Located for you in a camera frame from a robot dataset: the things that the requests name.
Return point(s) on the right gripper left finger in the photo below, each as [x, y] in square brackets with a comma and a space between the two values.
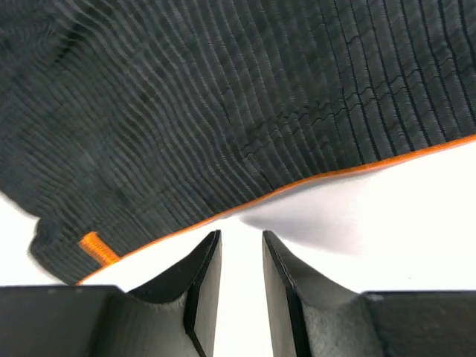
[173, 314]

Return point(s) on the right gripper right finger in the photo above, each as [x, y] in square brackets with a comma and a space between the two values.
[311, 315]

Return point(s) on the black striped underwear grey waistband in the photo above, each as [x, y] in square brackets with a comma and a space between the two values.
[125, 121]

